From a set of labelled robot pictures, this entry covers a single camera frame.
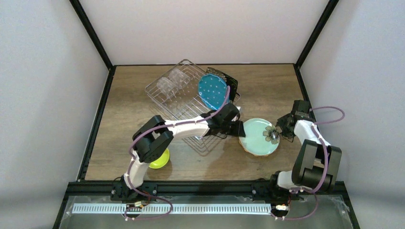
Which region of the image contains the metal wire dish rack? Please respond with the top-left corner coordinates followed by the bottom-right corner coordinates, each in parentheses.
top-left (144, 59), bottom-right (242, 156)

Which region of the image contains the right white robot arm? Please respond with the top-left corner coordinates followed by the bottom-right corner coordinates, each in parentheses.
top-left (274, 100), bottom-right (342, 193)

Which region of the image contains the yellow-green small bowl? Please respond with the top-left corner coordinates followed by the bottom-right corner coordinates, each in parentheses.
top-left (149, 148), bottom-right (170, 169)

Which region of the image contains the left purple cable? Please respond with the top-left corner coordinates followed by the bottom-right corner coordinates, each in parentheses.
top-left (124, 85), bottom-right (174, 221)

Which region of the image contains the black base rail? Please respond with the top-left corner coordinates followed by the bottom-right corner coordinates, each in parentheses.
top-left (64, 180), bottom-right (347, 203)

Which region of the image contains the clear plastic glass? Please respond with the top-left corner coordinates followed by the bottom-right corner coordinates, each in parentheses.
top-left (157, 77), bottom-right (178, 99)
top-left (168, 69), bottom-right (190, 89)

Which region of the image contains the orange plate under blue plate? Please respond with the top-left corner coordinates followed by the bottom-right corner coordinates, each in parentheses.
top-left (238, 137), bottom-right (270, 157)

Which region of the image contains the black floral square plate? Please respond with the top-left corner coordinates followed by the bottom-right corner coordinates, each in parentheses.
top-left (206, 67), bottom-right (240, 103)

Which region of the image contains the white slotted cable duct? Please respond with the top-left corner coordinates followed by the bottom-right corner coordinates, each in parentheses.
top-left (70, 203), bottom-right (272, 215)

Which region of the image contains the light blue floral plate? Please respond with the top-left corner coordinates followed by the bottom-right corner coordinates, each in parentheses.
top-left (240, 118), bottom-right (280, 155)

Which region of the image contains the right black frame post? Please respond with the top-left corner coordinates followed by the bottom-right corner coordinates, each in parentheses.
top-left (295, 0), bottom-right (339, 69)

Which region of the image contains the left black frame post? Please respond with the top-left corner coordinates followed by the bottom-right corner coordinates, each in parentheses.
top-left (69, 0), bottom-right (113, 70)

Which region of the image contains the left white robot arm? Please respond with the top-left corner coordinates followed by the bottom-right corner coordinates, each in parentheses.
top-left (123, 103), bottom-right (245, 189)

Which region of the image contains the black frame post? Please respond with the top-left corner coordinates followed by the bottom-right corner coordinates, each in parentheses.
top-left (295, 0), bottom-right (339, 69)
top-left (69, 0), bottom-right (113, 70)

